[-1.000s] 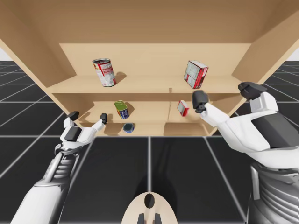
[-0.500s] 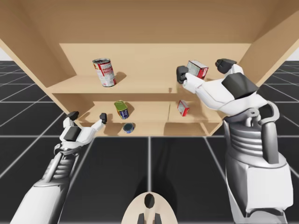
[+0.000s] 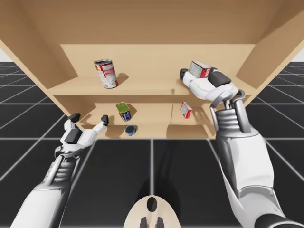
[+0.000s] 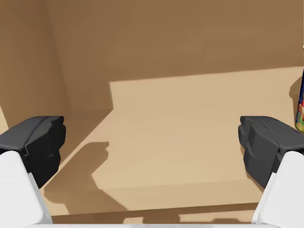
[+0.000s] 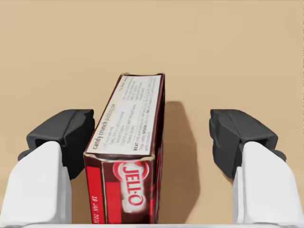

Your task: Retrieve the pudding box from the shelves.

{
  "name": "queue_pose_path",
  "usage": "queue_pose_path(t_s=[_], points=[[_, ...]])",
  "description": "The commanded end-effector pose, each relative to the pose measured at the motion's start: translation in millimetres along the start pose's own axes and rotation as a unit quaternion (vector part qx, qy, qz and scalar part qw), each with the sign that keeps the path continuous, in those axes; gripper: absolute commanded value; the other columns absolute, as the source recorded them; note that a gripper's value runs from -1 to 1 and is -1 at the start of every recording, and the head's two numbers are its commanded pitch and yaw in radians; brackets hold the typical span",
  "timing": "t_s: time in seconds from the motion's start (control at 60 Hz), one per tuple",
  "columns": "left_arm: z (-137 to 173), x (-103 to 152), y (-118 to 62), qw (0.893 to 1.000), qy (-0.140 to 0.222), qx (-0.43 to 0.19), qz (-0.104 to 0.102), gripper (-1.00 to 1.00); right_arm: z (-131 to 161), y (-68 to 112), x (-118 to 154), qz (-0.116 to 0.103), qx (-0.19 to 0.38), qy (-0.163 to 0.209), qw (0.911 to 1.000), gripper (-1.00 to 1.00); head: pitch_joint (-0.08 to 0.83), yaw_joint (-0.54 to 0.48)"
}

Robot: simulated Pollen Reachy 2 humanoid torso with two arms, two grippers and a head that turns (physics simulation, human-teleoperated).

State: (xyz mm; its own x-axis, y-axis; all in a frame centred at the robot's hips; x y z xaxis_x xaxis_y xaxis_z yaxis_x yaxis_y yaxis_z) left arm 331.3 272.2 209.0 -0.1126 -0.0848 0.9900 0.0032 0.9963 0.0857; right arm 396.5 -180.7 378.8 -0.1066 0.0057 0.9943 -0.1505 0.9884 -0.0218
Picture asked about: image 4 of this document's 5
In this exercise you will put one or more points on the green and blue rectangular can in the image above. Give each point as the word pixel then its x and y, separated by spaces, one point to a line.
pixel 300 111

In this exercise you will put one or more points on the pale wooden shelf unit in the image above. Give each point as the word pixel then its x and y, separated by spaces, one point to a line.
pixel 166 71

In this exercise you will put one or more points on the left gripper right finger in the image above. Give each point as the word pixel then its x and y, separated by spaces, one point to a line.
pixel 275 166

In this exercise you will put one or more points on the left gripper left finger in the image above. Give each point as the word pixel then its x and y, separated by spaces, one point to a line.
pixel 26 166

